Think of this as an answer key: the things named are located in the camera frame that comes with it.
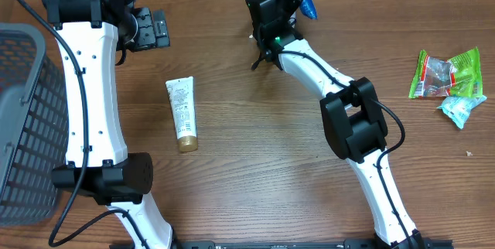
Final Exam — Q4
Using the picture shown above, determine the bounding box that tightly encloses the grey plastic mesh basket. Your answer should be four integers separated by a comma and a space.
1, 23, 68, 227

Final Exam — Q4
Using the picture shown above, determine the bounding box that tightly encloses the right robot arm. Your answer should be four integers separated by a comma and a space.
245, 0, 425, 248

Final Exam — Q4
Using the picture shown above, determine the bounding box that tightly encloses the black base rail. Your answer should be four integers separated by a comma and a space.
109, 239, 454, 249

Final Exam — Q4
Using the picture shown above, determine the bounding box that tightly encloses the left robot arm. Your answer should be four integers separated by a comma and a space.
42, 0, 173, 248

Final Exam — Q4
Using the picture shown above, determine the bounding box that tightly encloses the white barcode scanner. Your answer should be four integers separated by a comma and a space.
289, 12, 297, 27

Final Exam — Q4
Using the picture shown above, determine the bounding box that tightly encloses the green snack bag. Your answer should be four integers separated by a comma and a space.
408, 47, 483, 99

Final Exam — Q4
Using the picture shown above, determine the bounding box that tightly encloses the white cream tube gold cap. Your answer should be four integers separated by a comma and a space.
166, 77, 198, 152

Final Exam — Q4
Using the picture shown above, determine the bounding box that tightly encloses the mint green wipes pack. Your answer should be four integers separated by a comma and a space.
438, 96, 487, 129

